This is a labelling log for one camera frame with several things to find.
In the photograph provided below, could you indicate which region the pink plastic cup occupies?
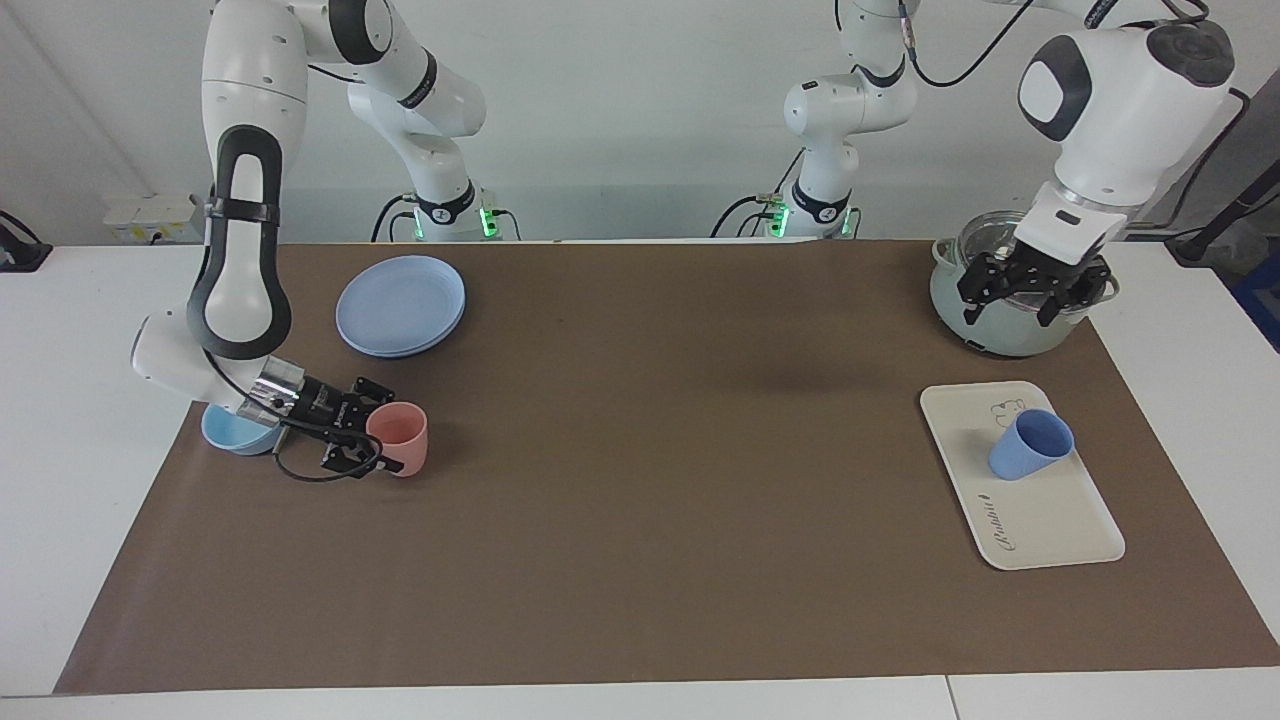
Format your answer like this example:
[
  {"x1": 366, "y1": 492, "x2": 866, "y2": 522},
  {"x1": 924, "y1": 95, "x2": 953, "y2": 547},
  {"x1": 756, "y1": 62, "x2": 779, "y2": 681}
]
[{"x1": 365, "y1": 402, "x2": 429, "y2": 478}]

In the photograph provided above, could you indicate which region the blue ribbed plastic cup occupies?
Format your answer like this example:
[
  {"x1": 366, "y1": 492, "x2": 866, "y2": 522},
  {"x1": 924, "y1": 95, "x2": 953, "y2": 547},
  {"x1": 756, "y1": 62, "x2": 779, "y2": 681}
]
[{"x1": 988, "y1": 408, "x2": 1076, "y2": 482}]

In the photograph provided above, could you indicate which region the cream rectangular rabbit tray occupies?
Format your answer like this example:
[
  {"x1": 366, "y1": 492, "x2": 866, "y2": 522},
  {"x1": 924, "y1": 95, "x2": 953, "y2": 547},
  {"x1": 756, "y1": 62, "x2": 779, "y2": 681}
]
[{"x1": 919, "y1": 380, "x2": 1127, "y2": 571}]

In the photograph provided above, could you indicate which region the pale green cooking pot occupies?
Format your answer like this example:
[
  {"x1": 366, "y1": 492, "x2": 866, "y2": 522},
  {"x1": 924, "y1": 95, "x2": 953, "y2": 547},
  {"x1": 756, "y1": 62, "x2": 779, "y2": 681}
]
[{"x1": 929, "y1": 236, "x2": 1121, "y2": 358}]

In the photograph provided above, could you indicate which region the glass pot lid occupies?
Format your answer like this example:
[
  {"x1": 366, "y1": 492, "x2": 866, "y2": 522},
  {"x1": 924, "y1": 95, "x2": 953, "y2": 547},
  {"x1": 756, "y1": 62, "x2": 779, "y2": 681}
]
[{"x1": 954, "y1": 210, "x2": 1109, "y2": 317}]

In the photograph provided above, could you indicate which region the lavender blue round plate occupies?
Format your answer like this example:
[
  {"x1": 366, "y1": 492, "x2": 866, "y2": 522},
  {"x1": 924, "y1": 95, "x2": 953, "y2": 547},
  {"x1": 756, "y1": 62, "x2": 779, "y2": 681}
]
[{"x1": 335, "y1": 255, "x2": 467, "y2": 359}]

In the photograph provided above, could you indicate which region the light blue small bowl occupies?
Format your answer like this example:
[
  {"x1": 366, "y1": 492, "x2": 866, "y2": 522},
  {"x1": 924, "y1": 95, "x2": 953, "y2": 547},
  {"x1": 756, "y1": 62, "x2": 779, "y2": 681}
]
[{"x1": 201, "y1": 400, "x2": 286, "y2": 457}]

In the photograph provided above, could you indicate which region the black stand leg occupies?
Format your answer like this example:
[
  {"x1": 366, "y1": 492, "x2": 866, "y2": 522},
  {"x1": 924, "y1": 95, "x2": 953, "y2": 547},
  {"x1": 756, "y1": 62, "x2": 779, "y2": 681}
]
[{"x1": 1165, "y1": 160, "x2": 1280, "y2": 267}]

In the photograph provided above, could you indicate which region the blue crate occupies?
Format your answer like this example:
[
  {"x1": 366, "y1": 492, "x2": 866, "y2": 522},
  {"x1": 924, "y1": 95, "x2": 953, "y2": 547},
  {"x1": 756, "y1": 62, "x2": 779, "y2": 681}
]
[{"x1": 1230, "y1": 250, "x2": 1280, "y2": 353}]

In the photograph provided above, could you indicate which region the white power strip box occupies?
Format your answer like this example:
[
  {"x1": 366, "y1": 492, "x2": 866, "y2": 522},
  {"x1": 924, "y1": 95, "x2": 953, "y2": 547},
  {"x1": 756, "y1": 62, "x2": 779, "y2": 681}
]
[{"x1": 103, "y1": 193, "x2": 216, "y2": 245}]

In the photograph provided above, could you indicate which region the brown table mat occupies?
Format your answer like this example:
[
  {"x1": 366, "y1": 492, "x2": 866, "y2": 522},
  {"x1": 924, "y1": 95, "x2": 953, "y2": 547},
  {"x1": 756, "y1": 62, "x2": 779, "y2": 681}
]
[{"x1": 53, "y1": 240, "x2": 1280, "y2": 696}]

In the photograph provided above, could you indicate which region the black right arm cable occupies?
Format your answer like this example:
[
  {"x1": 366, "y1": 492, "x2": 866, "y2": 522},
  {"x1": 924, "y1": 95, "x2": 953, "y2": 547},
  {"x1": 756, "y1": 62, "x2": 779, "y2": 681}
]
[{"x1": 203, "y1": 345, "x2": 387, "y2": 484}]

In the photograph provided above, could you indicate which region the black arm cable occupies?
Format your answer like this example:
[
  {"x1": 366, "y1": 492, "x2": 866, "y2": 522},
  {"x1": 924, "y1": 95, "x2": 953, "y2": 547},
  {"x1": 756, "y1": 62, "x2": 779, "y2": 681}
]
[
  {"x1": 203, "y1": 345, "x2": 387, "y2": 484},
  {"x1": 898, "y1": 0, "x2": 1251, "y2": 226}
]

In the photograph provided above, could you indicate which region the black right base cable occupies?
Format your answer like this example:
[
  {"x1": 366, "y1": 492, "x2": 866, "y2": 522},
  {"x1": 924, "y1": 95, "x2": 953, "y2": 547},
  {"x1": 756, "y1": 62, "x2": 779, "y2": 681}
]
[{"x1": 372, "y1": 193, "x2": 521, "y2": 242}]

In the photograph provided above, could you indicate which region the black base cable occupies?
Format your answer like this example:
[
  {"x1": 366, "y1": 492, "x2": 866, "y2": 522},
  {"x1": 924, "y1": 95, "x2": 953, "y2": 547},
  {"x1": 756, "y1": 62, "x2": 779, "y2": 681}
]
[
  {"x1": 372, "y1": 193, "x2": 521, "y2": 242},
  {"x1": 710, "y1": 150, "x2": 806, "y2": 240}
]

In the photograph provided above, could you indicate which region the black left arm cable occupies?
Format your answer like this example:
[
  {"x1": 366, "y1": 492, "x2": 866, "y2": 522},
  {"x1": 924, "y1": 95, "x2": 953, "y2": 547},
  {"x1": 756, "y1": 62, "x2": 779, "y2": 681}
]
[{"x1": 898, "y1": 0, "x2": 1251, "y2": 226}]

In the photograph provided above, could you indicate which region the black left base cable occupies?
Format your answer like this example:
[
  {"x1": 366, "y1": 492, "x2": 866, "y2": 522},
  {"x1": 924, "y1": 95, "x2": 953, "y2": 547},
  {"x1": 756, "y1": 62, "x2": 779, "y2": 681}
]
[{"x1": 710, "y1": 150, "x2": 806, "y2": 240}]

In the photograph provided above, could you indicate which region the black clamp mount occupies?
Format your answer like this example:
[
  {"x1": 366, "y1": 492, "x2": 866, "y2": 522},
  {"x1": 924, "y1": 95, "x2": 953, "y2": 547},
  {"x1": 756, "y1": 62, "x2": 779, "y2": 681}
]
[{"x1": 0, "y1": 210, "x2": 53, "y2": 273}]

